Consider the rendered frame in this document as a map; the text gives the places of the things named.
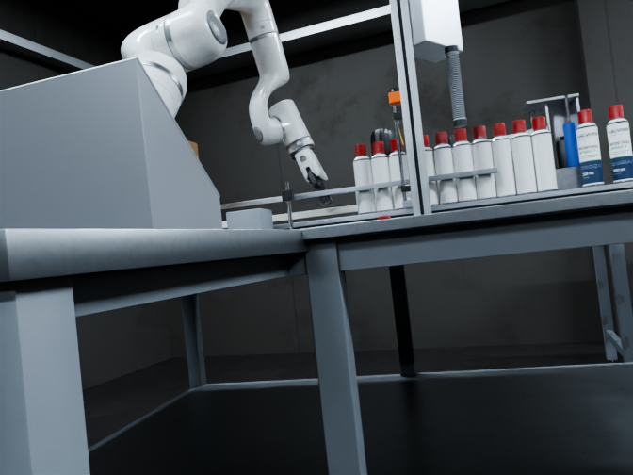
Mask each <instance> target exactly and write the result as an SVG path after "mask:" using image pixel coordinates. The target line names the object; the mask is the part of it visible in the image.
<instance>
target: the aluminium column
mask: <svg viewBox="0 0 633 475"><path fill-rule="evenodd" d="M389 1H390V9H391V17H392V26H393V34H394V43H395V51H396V60H397V68H398V83H399V92H400V101H401V109H402V118H403V126H404V135H405V142H406V151H407V159H408V168H409V176H410V185H411V193H412V202H413V211H414V216H417V215H426V214H432V213H431V204H430V189H429V180H428V172H427V163H426V156H425V147H424V139H423V130H422V122H421V114H420V105H419V97H418V88H417V80H416V71H415V64H414V49H413V42H412V33H411V25H410V17H409V9H408V0H389Z"/></svg>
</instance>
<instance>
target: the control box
mask: <svg viewBox="0 0 633 475"><path fill-rule="evenodd" d="M408 9H409V17H410V25H411V33H412V42H413V49H414V57H416V58H420V59H424V60H427V61H431V62H435V63H436V62H439V61H441V60H444V59H446V55H445V48H446V47H447V46H449V45H458V46H459V53H461V52H463V41H462V32H461V24H460V16H459V8H458V0H408Z"/></svg>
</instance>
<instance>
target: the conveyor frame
mask: <svg viewBox="0 0 633 475"><path fill-rule="evenodd" d="M632 189H633V182H628V183H621V184H613V185H604V186H597V187H589V188H574V189H567V190H559V191H551V192H544V193H535V194H528V195H520V196H512V197H505V198H496V199H489V200H481V201H474V202H465V203H457V204H450V205H436V206H432V207H431V213H432V214H433V213H441V212H449V211H457V210H465V209H473V208H482V207H489V206H497V205H512V204H521V203H528V202H537V201H544V200H552V199H560V198H568V197H576V196H584V195H593V194H600V193H608V192H616V191H624V190H632ZM385 215H390V216H391V219H393V218H401V217H410V216H413V215H414V211H413V209H404V210H397V211H388V212H381V213H373V214H365V215H358V216H349V217H342V218H334V219H327V220H318V221H304V222H296V223H293V228H294V229H306V228H315V227H322V226H331V225H338V224H346V223H355V222H362V221H377V220H378V217H379V216H385ZM273 229H289V224H280V225H273Z"/></svg>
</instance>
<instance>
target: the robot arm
mask: <svg viewBox="0 0 633 475"><path fill-rule="evenodd" d="M225 9H229V10H235V11H238V12H239V13H240V15H241V17H242V20H243V23H244V25H245V29H246V32H247V35H248V39H249V42H250V45H251V48H252V53H253V56H254V59H255V62H256V66H257V69H258V72H259V75H260V79H259V82H258V84H257V86H256V88H255V90H254V92H253V93H252V97H251V100H250V105H249V112H250V118H251V122H252V128H253V132H254V135H255V136H256V139H257V140H258V142H259V143H260V144H261V145H264V146H267V145H272V144H275V143H279V142H281V143H282V144H283V145H284V148H285V149H286V151H287V153H288V155H289V157H292V159H293V160H297V162H298V164H299V167H300V170H301V172H302V174H303V176H304V178H305V180H306V181H307V183H308V184H310V185H312V186H313V187H314V189H315V191H322V190H327V189H326V187H325V185H324V182H323V180H322V179H324V180H328V177H327V175H326V173H325V172H324V171H323V169H322V167H321V165H320V163H319V161H318V160H317V157H316V155H315V154H314V152H313V151H314V150H315V147H314V146H315V145H314V143H313V140H312V138H311V136H310V134H309V132H308V130H307V128H306V126H305V124H304V122H303V120H302V118H301V116H300V114H299V112H298V110H297V108H296V106H295V104H294V102H293V101H292V100H283V101H281V102H279V103H277V104H275V105H274V106H272V107H271V108H270V110H269V111H268V97H269V96H270V95H271V94H272V93H273V92H274V91H275V90H277V89H278V88H279V87H281V86H283V85H284V84H286V83H287V82H288V80H289V70H288V66H287V62H286V59H285V55H284V49H283V46H282V43H281V39H280V36H279V32H278V29H277V25H276V23H275V19H274V16H273V13H272V9H271V6H270V3H269V1H268V0H179V4H178V10H176V11H174V12H173V13H170V14H168V15H166V16H164V17H161V18H159V19H157V20H155V21H152V22H150V23H148V24H146V25H143V26H141V27H140V28H138V29H136V30H135V31H133V32H132V33H131V34H129V35H128V36H127V37H126V39H125V40H124V41H123V43H122V47H121V54H122V59H128V58H132V57H138V59H139V60H140V62H141V64H142V65H143V67H144V69H145V70H146V72H147V74H148V75H149V76H150V78H151V79H152V81H153V83H154V85H155V87H156V89H157V90H158V92H159V94H160V95H161V97H162V99H163V100H164V102H165V104H166V105H167V107H168V109H169V110H170V113H171V114H172V116H173V118H174V119H175V117H176V114H177V112H178V110H179V108H180V106H181V104H182V103H183V100H184V98H185V95H186V92H187V76H186V73H188V72H190V71H193V70H195V69H198V68H201V67H202V66H205V65H207V64H209V63H211V62H213V61H215V60H216V59H218V58H219V57H220V56H221V55H222V54H223V52H224V51H225V49H226V46H227V34H226V30H225V28H224V26H223V24H222V22H221V20H220V16H221V14H222V12H223V11H224V10H225Z"/></svg>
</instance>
